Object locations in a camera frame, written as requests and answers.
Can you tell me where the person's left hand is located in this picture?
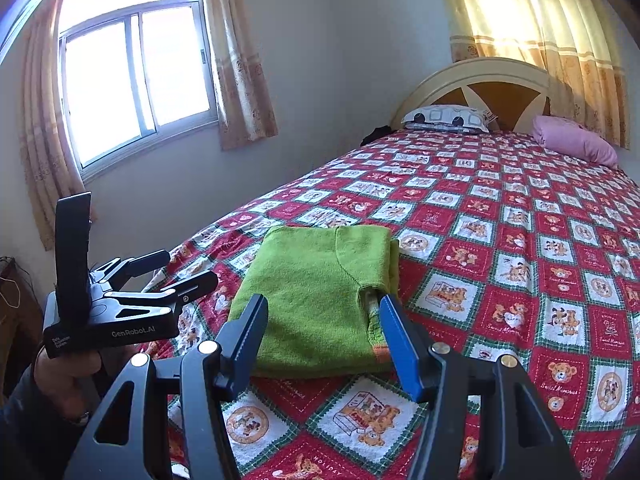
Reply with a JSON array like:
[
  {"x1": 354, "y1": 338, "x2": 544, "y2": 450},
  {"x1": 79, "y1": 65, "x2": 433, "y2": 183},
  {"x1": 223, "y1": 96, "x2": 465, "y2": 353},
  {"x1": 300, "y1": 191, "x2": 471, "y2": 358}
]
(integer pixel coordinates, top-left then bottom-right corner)
[{"x1": 32, "y1": 349, "x2": 119, "y2": 425}]

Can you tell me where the dark cloth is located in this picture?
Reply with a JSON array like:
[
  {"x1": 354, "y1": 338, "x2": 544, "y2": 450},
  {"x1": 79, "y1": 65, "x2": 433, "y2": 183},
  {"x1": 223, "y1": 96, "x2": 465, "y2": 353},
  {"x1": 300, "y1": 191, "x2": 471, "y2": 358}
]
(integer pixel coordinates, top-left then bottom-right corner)
[{"x1": 361, "y1": 124, "x2": 396, "y2": 147}]

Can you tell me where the person's left forearm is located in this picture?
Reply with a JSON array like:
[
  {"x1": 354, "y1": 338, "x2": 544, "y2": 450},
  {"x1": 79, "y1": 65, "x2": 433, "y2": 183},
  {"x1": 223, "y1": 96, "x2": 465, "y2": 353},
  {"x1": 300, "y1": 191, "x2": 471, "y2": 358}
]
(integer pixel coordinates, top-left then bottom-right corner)
[{"x1": 0, "y1": 365, "x2": 96, "y2": 480}]

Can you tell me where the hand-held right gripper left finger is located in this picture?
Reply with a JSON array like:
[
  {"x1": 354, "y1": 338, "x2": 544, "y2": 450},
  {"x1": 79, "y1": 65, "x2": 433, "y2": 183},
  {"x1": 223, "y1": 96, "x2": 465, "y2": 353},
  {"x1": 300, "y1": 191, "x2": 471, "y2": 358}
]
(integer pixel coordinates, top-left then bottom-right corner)
[{"x1": 65, "y1": 293, "x2": 270, "y2": 480}]

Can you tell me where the yellow patterned window curtain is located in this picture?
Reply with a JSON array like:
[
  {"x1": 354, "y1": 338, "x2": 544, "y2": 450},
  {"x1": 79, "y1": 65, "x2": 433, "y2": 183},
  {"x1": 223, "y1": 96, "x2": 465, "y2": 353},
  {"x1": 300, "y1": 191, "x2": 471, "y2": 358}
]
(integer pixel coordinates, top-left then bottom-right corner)
[{"x1": 434, "y1": 0, "x2": 632, "y2": 150}]

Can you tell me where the sliding glass window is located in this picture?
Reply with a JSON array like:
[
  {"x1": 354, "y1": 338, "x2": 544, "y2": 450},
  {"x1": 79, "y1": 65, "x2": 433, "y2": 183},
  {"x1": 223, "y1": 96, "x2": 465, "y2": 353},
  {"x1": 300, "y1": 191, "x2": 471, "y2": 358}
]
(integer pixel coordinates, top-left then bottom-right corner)
[{"x1": 56, "y1": 0, "x2": 221, "y2": 171}]

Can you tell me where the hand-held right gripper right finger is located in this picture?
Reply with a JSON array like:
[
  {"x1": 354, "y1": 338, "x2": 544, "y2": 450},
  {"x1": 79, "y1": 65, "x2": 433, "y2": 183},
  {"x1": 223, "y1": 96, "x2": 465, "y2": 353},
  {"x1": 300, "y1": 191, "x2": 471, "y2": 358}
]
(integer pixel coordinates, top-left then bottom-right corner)
[{"x1": 378, "y1": 293, "x2": 584, "y2": 480}]

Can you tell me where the white patterned pillow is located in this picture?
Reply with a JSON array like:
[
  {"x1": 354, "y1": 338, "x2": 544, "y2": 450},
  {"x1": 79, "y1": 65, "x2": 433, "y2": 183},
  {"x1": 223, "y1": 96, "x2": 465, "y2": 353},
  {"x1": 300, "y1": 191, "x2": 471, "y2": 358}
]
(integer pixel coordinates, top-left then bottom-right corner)
[{"x1": 401, "y1": 105, "x2": 494, "y2": 134}]

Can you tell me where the cream wooden bed headboard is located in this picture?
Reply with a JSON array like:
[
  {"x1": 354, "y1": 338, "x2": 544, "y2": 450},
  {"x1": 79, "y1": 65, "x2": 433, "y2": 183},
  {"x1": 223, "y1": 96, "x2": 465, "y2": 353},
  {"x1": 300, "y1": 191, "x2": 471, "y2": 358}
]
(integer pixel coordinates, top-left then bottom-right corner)
[{"x1": 390, "y1": 57, "x2": 554, "y2": 134}]

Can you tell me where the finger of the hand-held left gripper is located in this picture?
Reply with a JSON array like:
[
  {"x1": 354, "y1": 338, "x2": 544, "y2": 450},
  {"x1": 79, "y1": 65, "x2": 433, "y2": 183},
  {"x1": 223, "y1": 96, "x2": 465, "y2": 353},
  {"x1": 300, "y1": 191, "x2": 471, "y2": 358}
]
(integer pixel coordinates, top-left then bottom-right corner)
[
  {"x1": 106, "y1": 269, "x2": 220, "y2": 307},
  {"x1": 92, "y1": 250, "x2": 172, "y2": 287}
]

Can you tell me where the green striped knitted sweater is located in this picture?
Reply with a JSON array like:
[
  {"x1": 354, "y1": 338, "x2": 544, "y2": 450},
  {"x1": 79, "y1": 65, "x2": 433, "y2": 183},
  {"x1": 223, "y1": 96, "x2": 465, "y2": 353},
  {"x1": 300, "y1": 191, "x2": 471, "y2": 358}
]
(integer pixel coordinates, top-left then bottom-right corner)
[{"x1": 227, "y1": 225, "x2": 401, "y2": 380}]

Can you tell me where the pink pillow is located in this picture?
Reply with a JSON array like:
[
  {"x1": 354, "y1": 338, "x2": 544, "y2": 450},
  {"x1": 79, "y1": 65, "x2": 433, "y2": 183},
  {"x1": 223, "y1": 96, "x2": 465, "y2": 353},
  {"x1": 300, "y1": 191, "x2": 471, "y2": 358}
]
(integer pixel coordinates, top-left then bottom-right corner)
[{"x1": 531, "y1": 115, "x2": 620, "y2": 170}]

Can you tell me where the red bear printed blanket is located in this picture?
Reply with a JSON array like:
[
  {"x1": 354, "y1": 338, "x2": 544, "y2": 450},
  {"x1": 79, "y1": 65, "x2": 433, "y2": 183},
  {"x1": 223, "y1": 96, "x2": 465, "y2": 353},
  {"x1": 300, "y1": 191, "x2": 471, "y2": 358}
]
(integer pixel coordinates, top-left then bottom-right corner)
[{"x1": 145, "y1": 127, "x2": 640, "y2": 480}]

